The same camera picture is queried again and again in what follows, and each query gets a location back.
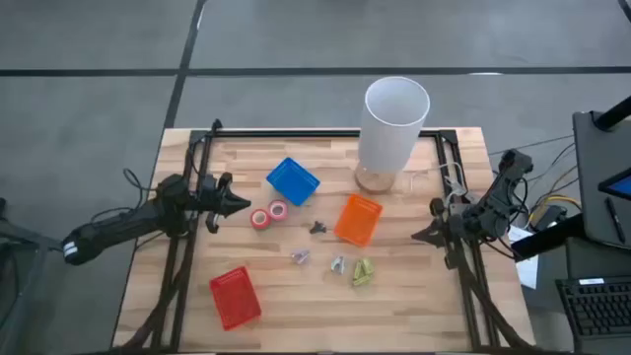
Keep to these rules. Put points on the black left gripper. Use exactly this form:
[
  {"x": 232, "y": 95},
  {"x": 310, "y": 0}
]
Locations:
[{"x": 209, "y": 197}]

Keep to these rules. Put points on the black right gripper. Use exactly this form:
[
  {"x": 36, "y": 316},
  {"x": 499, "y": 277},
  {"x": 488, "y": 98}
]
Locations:
[{"x": 458, "y": 222}]

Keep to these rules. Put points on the red tape roll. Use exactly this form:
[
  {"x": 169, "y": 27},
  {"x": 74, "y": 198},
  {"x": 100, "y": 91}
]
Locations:
[{"x": 253, "y": 219}]

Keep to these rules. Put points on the pink tape roll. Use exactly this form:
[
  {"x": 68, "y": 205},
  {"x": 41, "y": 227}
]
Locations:
[{"x": 271, "y": 210}]

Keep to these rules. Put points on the purple staple remover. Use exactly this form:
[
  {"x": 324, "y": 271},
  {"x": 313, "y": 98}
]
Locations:
[{"x": 300, "y": 257}]

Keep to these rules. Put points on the black staple remover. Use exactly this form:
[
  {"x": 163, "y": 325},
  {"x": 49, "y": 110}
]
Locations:
[{"x": 318, "y": 228}]

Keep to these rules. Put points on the grey staple remover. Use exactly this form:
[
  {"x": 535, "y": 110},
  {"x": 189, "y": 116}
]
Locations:
[{"x": 338, "y": 265}]

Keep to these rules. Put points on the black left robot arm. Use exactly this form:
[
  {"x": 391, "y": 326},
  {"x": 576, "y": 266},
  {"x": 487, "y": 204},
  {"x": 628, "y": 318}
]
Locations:
[{"x": 123, "y": 224}]

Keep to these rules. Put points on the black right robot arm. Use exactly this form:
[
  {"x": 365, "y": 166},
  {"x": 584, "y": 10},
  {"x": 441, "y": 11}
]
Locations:
[{"x": 503, "y": 192}]

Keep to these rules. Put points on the blue plastic basket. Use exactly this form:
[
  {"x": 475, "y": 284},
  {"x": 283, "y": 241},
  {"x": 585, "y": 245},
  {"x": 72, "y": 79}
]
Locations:
[{"x": 293, "y": 181}]

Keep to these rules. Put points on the orange plastic basket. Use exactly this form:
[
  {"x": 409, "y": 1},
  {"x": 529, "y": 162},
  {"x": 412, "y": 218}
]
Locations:
[{"x": 358, "y": 220}]

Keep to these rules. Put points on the red plastic basket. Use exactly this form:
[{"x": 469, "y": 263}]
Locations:
[{"x": 235, "y": 298}]

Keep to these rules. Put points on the white paper sheet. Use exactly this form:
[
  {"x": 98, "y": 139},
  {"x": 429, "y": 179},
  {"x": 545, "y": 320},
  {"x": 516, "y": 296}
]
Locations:
[{"x": 528, "y": 268}]

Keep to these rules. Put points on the black desk support beam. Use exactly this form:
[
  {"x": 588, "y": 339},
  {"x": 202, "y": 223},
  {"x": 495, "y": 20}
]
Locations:
[{"x": 542, "y": 242}]

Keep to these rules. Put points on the table lamp white shade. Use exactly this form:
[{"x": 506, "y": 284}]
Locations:
[{"x": 389, "y": 133}]

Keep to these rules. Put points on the black power adapter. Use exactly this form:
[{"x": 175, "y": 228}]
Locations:
[{"x": 549, "y": 217}]

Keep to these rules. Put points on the dark grey side desk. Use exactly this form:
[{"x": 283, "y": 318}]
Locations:
[{"x": 591, "y": 172}]

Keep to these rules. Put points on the black keyboard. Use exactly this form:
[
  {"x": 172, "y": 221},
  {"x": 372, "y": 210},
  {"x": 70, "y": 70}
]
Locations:
[{"x": 596, "y": 308}]

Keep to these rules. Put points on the black pen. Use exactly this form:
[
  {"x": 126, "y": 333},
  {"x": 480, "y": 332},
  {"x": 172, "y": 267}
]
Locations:
[{"x": 614, "y": 219}]

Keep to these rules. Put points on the black tablet blue screen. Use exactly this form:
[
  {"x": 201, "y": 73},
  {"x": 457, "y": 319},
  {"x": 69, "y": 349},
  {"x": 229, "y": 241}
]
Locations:
[{"x": 622, "y": 186}]

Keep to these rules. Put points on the grey metal stand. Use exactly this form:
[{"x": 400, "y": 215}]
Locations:
[{"x": 20, "y": 235}]

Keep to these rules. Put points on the black aluminium table frame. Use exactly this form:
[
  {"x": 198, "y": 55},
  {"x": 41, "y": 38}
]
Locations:
[{"x": 296, "y": 133}]

